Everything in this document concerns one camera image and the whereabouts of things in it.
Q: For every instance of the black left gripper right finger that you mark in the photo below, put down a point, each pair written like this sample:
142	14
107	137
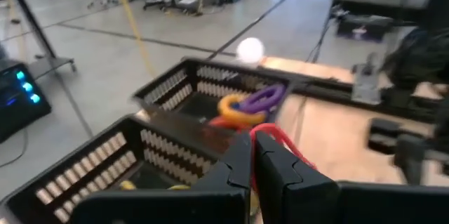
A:
291	196

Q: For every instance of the red rubber band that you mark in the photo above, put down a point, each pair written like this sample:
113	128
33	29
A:
275	130

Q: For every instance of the black slotted plastic basket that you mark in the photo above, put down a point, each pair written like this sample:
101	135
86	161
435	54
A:
154	178
196	103

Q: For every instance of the black computer blue lights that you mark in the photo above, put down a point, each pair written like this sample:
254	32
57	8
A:
17	104

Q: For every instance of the black pole stand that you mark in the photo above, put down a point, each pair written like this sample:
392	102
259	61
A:
52	64

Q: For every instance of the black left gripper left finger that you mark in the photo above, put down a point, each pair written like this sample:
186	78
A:
235	182

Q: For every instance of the dark floor box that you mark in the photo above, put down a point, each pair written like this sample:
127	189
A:
363	29

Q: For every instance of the white bulb lamp brass base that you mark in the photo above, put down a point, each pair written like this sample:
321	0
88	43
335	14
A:
249	50

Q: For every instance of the grey metal bracket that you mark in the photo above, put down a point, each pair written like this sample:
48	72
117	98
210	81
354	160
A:
366	83

